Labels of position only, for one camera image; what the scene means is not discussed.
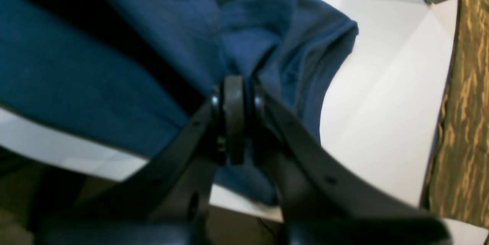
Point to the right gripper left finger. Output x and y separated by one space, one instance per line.
165 202

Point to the dark blue T-shirt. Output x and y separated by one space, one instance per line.
130 73

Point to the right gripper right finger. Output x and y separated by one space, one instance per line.
322 202

